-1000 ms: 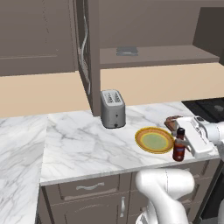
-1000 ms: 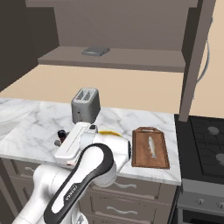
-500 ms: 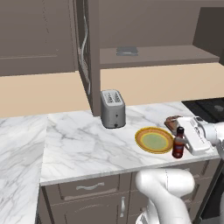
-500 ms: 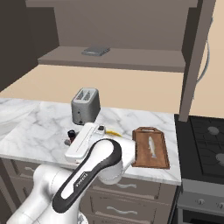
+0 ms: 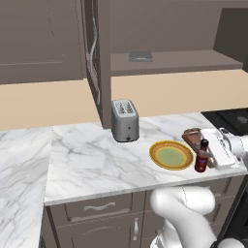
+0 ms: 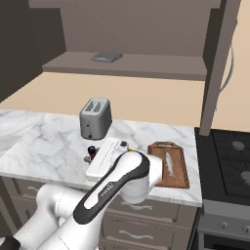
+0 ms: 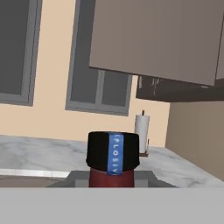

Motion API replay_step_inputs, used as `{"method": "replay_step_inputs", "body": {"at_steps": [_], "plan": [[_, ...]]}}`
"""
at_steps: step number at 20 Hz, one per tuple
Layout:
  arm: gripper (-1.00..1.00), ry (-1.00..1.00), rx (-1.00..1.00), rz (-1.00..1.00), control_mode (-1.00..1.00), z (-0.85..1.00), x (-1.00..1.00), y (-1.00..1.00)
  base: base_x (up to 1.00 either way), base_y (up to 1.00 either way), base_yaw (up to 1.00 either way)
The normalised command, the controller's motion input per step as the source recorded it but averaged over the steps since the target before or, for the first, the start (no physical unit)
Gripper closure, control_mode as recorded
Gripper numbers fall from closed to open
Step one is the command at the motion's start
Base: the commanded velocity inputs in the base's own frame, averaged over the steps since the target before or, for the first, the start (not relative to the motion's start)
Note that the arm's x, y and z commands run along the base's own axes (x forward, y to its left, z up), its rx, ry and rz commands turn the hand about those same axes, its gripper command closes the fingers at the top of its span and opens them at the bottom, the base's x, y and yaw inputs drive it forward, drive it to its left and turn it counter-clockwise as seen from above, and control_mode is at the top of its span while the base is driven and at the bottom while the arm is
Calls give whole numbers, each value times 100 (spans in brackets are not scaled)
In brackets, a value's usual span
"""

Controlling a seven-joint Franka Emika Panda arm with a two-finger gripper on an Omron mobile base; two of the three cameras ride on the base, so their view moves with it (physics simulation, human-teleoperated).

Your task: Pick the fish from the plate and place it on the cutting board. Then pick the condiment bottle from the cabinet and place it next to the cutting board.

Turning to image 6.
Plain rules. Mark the grey flat box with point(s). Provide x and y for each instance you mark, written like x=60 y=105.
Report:
x=106 y=57

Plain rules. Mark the silver fish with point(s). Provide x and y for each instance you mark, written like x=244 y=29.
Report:
x=169 y=164

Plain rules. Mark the black hob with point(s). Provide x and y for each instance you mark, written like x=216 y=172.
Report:
x=228 y=162

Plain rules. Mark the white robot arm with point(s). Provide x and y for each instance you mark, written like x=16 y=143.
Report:
x=130 y=175

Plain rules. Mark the dark brown cabinet door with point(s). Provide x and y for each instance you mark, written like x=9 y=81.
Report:
x=26 y=42

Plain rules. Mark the brown drawer front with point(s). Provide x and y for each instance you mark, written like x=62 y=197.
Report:
x=27 y=187
x=162 y=210
x=146 y=236

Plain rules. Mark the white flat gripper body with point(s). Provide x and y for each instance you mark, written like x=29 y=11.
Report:
x=103 y=161

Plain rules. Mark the grey oven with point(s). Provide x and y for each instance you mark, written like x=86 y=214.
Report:
x=224 y=228

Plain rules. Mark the grey oven knob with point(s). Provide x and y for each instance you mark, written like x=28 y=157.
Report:
x=246 y=229
x=224 y=225

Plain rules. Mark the grey toaster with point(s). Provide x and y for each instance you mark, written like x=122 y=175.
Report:
x=96 y=120

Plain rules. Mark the brown wooden cutting board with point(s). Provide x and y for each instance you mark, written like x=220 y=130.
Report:
x=177 y=169

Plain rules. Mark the brown wall cabinet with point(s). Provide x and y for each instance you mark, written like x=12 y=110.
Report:
x=130 y=29

